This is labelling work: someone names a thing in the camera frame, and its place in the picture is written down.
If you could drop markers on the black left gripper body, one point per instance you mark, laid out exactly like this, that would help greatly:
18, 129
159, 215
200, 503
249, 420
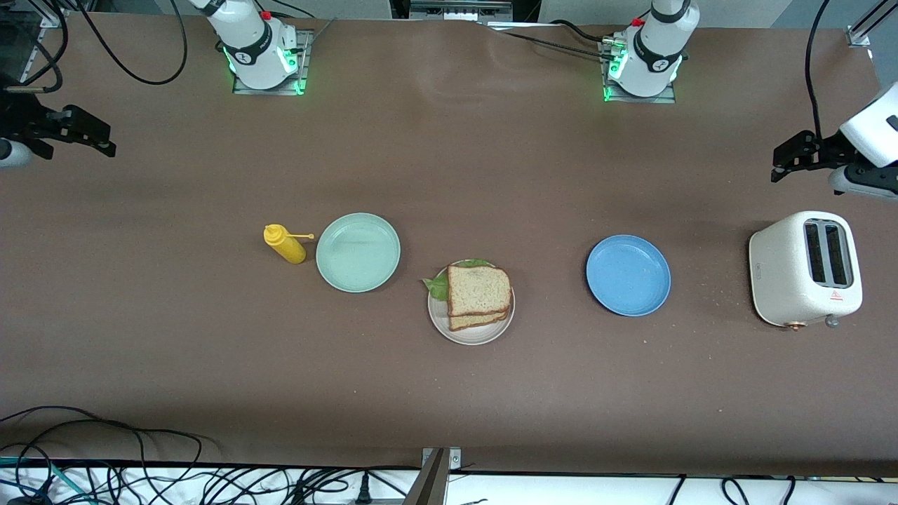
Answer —
830, 149

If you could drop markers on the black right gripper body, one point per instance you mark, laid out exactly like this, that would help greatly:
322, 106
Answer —
21, 116

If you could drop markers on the yellow mustard squeeze bottle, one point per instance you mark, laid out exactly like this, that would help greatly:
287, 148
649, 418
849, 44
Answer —
287, 245

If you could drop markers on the brown bread slice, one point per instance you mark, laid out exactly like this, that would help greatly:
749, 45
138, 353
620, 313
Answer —
477, 289
477, 321

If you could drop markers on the green lettuce leaf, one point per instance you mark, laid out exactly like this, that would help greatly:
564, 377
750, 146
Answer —
438, 284

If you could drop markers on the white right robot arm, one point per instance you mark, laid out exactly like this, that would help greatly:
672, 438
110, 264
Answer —
256, 49

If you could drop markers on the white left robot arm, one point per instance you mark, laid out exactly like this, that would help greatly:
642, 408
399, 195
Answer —
656, 49

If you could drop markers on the blue plate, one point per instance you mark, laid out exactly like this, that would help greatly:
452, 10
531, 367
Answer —
628, 275

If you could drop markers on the mint green plate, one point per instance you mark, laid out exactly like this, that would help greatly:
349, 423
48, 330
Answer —
358, 252

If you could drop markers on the beige plate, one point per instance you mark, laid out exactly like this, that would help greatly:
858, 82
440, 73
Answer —
438, 322

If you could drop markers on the cream white toaster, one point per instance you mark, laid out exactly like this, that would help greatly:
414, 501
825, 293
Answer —
779, 273

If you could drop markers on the black power plug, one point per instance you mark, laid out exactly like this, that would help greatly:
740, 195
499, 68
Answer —
363, 489

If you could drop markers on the aluminium frame profile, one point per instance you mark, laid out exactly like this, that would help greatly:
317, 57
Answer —
866, 27

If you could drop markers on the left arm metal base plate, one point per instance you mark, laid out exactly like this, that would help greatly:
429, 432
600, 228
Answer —
635, 99

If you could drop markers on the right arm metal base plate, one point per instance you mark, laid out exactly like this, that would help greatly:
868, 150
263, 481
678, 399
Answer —
266, 92

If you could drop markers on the black device with rail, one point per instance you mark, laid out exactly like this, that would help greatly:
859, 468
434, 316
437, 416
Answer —
463, 8

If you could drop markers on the grey metal bracket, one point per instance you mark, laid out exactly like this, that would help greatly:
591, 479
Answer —
436, 480

